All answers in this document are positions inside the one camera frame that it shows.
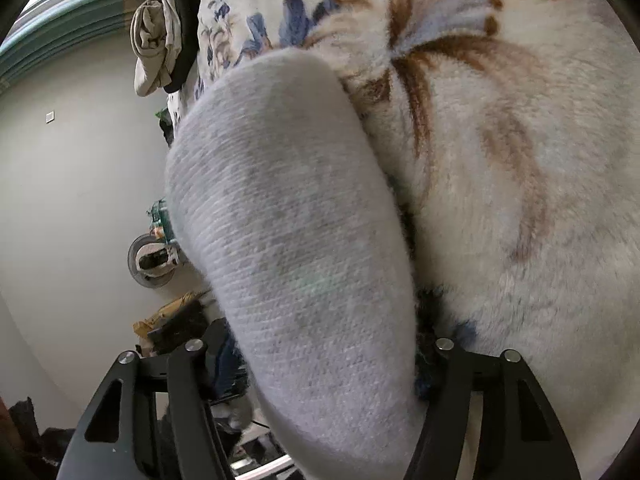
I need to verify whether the teal storage rack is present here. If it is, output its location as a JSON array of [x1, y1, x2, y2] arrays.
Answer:
[[147, 199, 176, 241]]

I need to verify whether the beige folded cloth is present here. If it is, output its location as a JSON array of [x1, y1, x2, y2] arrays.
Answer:
[[131, 0, 173, 98]]

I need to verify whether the black folded cloth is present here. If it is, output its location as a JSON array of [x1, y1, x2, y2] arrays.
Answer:
[[164, 0, 202, 94]]

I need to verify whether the white electric fan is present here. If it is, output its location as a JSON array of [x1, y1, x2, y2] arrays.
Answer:
[[126, 232, 182, 289]]

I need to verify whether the dark cloth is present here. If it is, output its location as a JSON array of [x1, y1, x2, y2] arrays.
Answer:
[[0, 397, 76, 480]]

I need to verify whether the white knit sweater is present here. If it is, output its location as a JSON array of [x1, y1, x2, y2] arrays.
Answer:
[[164, 50, 426, 480]]

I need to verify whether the cardboard box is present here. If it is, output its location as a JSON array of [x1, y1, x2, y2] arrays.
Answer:
[[132, 290, 211, 356]]

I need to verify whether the white folded cloth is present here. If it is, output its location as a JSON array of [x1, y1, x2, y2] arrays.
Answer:
[[157, 0, 186, 88]]

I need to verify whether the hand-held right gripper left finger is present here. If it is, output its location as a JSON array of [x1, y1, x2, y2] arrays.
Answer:
[[55, 317, 243, 480]]

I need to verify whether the teal striped curtain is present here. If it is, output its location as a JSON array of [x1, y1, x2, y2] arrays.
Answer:
[[0, 0, 161, 81]]

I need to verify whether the floral plush blanket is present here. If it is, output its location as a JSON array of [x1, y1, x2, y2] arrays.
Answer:
[[167, 0, 640, 480]]

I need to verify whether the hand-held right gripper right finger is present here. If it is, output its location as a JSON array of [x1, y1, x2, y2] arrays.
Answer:
[[402, 337, 582, 480]]

